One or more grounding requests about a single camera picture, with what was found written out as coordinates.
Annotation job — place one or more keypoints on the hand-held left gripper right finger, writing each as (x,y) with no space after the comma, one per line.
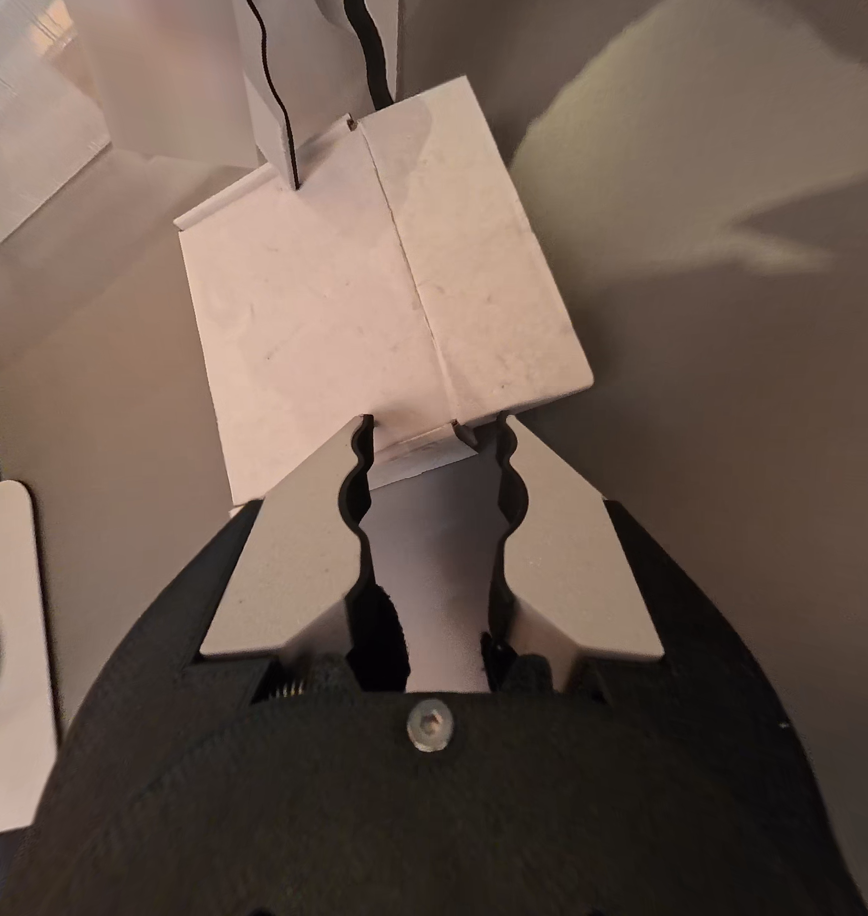
(584,572)

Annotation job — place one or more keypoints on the clear plastic container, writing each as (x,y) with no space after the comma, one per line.
(26,143)

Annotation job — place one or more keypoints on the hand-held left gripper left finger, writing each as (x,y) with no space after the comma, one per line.
(284,565)

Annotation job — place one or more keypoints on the white cardboard box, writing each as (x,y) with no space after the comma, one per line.
(319,322)

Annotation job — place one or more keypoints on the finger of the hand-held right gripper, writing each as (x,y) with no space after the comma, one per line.
(262,93)
(377,57)

